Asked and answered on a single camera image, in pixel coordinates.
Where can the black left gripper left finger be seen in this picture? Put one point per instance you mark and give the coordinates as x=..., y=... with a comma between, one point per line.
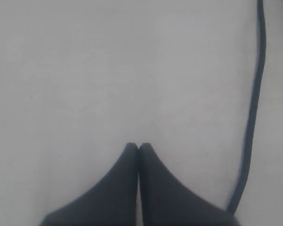
x=111, y=202

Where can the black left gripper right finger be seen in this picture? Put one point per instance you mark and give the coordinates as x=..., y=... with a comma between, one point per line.
x=167, y=202

